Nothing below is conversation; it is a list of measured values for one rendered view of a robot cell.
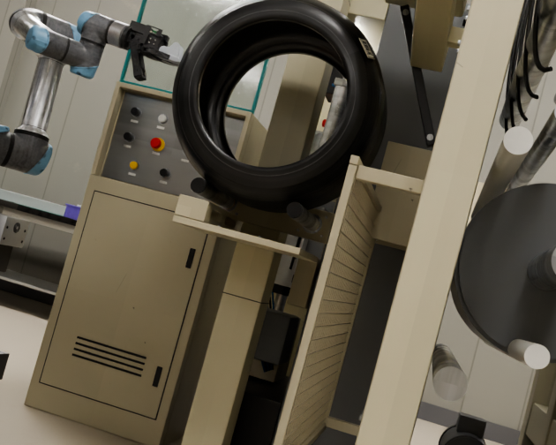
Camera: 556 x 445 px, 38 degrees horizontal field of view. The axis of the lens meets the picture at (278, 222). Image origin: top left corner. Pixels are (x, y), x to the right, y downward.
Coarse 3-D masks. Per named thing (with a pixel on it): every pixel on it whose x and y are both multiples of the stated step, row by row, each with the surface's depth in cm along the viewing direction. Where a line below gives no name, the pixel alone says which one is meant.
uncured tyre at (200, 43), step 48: (288, 0) 224; (192, 48) 227; (240, 48) 252; (288, 48) 251; (336, 48) 218; (192, 96) 224; (384, 96) 224; (192, 144) 224; (336, 144) 216; (240, 192) 223; (288, 192) 219; (336, 192) 231
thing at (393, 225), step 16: (400, 144) 247; (384, 160) 247; (400, 160) 246; (416, 160) 246; (416, 176) 245; (384, 192) 246; (400, 192) 245; (384, 208) 246; (400, 208) 245; (416, 208) 244; (384, 224) 245; (400, 224) 244; (384, 240) 245; (400, 240) 244
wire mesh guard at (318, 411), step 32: (352, 160) 168; (352, 192) 177; (352, 224) 193; (352, 256) 208; (320, 288) 166; (352, 288) 233; (320, 320) 183; (352, 320) 252; (320, 352) 197; (320, 384) 214; (288, 416) 165; (320, 416) 237
